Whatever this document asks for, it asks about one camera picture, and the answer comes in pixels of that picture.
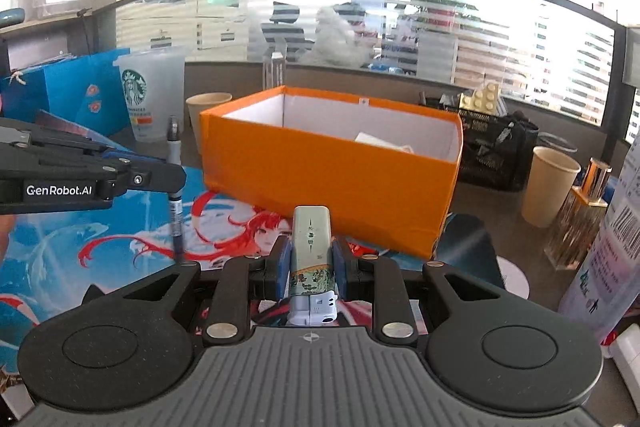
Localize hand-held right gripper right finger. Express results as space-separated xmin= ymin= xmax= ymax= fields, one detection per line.
xmin=330 ymin=241 xmax=501 ymax=342

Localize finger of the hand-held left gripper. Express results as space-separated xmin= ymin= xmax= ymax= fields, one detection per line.
xmin=102 ymin=147 xmax=188 ymax=202

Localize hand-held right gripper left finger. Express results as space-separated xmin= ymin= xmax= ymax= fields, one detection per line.
xmin=120 ymin=239 xmax=293 ymax=342

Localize white green patterned lighter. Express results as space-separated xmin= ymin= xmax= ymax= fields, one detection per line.
xmin=286 ymin=205 xmax=341 ymax=327

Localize black marker pen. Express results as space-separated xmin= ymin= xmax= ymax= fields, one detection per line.
xmin=167 ymin=116 xmax=184 ymax=264

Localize orange cardboard box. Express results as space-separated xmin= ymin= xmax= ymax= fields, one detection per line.
xmin=199 ymin=86 xmax=463 ymax=260

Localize white plastic junction box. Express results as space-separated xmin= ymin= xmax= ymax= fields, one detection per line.
xmin=612 ymin=332 xmax=640 ymax=390

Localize blue gift bag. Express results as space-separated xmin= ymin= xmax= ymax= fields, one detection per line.
xmin=0 ymin=48 xmax=133 ymax=142

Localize beige paper cup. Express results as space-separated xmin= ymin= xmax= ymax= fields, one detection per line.
xmin=521 ymin=146 xmax=582 ymax=229
xmin=186 ymin=92 xmax=233 ymax=155

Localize clear plastic cup green logo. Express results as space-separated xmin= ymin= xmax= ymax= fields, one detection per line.
xmin=114 ymin=46 xmax=188 ymax=142

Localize printed desk mat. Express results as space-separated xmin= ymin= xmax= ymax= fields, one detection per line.
xmin=0 ymin=164 xmax=506 ymax=423

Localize clear plastic box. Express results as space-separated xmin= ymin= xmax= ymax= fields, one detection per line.
xmin=262 ymin=49 xmax=288 ymax=90

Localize round white card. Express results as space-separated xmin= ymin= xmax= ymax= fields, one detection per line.
xmin=497 ymin=255 xmax=531 ymax=300

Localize black plastic crate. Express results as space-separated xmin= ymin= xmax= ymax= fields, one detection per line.
xmin=420 ymin=92 xmax=540 ymax=192

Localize black office chair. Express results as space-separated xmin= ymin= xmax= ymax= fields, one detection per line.
xmin=262 ymin=2 xmax=306 ymax=52

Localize yellow building block plate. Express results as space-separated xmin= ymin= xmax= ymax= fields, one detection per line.
xmin=459 ymin=82 xmax=502 ymax=112

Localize white plastic bag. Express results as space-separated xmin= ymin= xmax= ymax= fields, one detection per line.
xmin=305 ymin=6 xmax=373 ymax=68

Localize gold-capped glass perfume bottle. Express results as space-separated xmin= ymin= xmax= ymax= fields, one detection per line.
xmin=545 ymin=158 xmax=613 ymax=269

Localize white pouch with barcode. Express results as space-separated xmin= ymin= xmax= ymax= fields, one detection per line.
xmin=557 ymin=142 xmax=640 ymax=345

